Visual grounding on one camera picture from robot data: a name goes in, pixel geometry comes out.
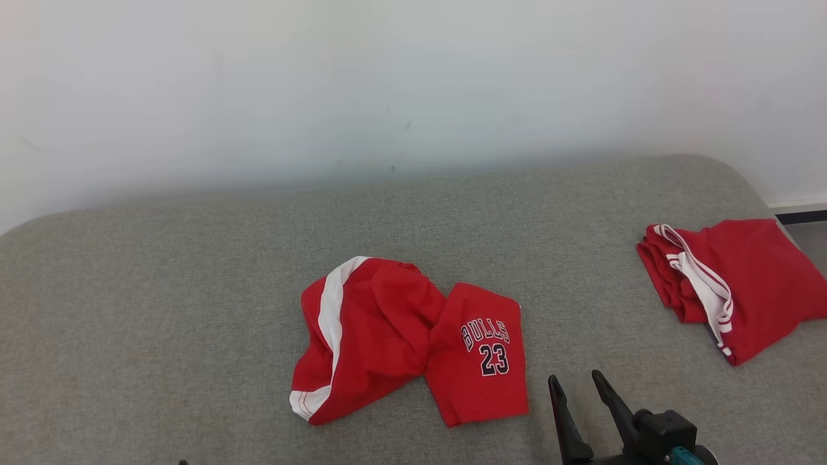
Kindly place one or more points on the red Bulls jersey white sleeves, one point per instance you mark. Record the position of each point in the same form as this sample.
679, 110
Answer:
769, 278

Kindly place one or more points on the grey fabric sofa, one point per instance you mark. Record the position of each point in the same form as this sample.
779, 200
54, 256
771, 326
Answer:
194, 323

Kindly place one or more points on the red Bulls 23 shorts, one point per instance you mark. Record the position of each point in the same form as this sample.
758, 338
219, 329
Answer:
387, 323

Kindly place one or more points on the white and black baseboard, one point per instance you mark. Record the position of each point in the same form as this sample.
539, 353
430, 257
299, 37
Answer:
801, 212

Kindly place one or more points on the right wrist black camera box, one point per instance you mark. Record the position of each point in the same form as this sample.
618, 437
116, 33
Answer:
665, 429

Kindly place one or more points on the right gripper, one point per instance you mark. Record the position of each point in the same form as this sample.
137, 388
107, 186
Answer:
614, 460

